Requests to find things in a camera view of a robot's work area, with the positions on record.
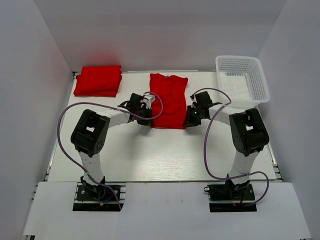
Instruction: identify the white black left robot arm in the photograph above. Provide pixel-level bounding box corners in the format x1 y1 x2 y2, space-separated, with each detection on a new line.
70 106 153 200

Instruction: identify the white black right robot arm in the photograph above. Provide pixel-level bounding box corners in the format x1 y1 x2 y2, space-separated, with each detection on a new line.
183 102 270 200

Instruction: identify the folded red t shirt stack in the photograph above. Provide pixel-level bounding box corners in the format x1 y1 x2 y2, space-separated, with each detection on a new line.
73 65 122 98

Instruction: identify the white perforated plastic basket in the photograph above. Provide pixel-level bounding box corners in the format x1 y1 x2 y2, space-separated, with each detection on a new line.
215 55 270 109

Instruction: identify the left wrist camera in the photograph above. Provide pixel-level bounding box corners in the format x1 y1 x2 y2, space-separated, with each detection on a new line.
126 93 156 110

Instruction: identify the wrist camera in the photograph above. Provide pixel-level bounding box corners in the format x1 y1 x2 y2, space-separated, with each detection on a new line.
190 91 213 109
126 93 156 110

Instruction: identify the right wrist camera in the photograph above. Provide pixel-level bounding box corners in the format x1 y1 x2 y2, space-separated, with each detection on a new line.
190 91 213 109

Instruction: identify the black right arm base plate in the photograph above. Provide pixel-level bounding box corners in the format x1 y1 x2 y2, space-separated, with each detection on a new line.
203 184 257 213

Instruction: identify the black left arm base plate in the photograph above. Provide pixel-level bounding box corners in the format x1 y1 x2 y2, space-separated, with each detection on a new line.
72 182 121 212

